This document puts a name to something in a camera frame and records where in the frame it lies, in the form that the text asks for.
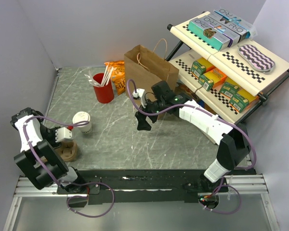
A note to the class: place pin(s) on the brown snack bag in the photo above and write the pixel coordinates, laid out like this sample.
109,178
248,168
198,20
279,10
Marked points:
182,88

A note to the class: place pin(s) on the brown paper bag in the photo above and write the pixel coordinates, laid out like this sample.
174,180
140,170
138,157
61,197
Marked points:
146,69

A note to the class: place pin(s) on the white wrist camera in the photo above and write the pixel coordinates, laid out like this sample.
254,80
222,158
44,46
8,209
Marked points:
139,94
63,134

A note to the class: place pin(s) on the green yellow juice box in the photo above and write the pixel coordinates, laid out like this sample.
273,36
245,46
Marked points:
207,80
228,89
238,102
200,66

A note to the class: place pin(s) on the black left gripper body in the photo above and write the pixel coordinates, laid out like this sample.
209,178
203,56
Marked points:
49,135

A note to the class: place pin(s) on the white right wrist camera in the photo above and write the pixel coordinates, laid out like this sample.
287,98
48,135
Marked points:
139,94

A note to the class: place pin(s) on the white plastic cup lid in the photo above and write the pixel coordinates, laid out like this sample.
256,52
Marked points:
81,116

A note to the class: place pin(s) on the brown cardboard cup carrier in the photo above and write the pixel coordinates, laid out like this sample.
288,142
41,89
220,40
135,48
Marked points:
68,151

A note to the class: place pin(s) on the white paper coffee cup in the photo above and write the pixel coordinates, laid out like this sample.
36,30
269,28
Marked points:
86,128

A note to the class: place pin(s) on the purple cookie box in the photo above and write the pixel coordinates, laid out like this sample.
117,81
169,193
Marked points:
232,35

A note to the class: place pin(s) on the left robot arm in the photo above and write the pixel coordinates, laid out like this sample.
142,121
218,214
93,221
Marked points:
38,158

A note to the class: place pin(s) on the aluminium rail frame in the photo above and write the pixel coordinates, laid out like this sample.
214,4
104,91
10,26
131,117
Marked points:
25,188

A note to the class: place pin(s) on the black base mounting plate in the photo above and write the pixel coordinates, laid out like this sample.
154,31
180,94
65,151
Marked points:
147,185

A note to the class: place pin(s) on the red plastic cup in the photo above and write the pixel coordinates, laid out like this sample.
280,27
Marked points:
104,94

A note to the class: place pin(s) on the blue cookie box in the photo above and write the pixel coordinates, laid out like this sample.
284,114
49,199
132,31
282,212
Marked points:
236,20

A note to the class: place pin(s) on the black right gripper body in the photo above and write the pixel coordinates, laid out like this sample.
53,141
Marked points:
155,107

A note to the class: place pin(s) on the orange snack box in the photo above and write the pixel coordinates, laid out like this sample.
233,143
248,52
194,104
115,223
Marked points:
219,76

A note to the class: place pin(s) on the orange chip bag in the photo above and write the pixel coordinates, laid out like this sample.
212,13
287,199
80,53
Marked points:
118,75

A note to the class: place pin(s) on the white paper-wrapped straw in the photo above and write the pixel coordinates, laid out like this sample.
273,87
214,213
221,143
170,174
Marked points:
105,76
109,75

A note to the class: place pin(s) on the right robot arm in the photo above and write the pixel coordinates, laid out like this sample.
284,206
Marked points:
233,141

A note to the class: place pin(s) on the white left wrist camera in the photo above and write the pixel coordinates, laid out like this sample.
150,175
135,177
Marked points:
63,134

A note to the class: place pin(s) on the cream two-tier display shelf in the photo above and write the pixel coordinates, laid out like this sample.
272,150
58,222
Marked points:
191,47

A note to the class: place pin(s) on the purple wavy sleep mask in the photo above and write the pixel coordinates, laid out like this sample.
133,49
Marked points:
256,59

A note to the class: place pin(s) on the teal cookie box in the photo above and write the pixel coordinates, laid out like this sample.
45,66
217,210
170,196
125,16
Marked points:
209,34

